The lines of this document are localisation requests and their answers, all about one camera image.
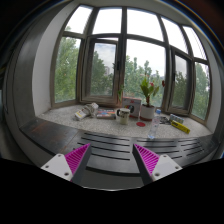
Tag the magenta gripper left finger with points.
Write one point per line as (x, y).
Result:
(70, 166)

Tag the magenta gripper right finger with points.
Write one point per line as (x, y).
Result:
(152, 166)

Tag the clear plastic water bottle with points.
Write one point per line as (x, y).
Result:
(154, 125)

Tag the dark slatted radiator cover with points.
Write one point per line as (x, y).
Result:
(115, 154)

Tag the red round coaster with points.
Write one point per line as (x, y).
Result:
(140, 124)

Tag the yellow flat box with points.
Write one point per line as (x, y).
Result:
(180, 126)

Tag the small white yellow box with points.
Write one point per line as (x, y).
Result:
(80, 114)

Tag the small blue white pack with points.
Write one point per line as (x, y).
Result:
(176, 118)

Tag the potted plant in white pot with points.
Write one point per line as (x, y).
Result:
(149, 90)

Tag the rolled white cloth bundle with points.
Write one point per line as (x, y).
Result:
(90, 109)

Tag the colourful cardboard box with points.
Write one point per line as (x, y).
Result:
(133, 104)

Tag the white mug with black handle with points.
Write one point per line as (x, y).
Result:
(123, 114)

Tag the window frame with glass panes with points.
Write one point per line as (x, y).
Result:
(102, 54)

